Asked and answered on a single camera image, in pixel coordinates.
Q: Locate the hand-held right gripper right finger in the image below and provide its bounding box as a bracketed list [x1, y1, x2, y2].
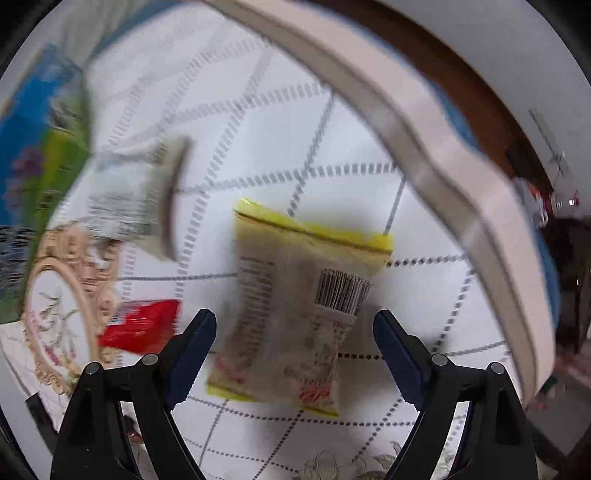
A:
[373, 309, 539, 480]

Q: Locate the printed cardboard box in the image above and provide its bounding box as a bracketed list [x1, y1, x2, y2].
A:
[0, 44, 95, 324]

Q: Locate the white diamond-pattern quilt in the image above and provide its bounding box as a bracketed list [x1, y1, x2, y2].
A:
[0, 0, 561, 480]

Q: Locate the silver snack packet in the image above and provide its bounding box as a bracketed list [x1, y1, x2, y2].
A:
[90, 136, 192, 259]

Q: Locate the white plastic bag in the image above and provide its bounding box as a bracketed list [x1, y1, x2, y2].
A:
[512, 178, 550, 227]

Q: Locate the small red snack packet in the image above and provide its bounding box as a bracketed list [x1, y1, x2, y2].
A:
[99, 299, 180, 356]

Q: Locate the dark wooden furniture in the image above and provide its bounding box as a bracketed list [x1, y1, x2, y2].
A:
[542, 217, 591, 356]

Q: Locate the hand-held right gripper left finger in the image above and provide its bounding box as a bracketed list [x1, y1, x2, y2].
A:
[51, 309, 218, 480]

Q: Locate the clear yellow-edged snack packet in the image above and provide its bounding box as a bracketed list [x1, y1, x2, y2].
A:
[205, 198, 394, 418]

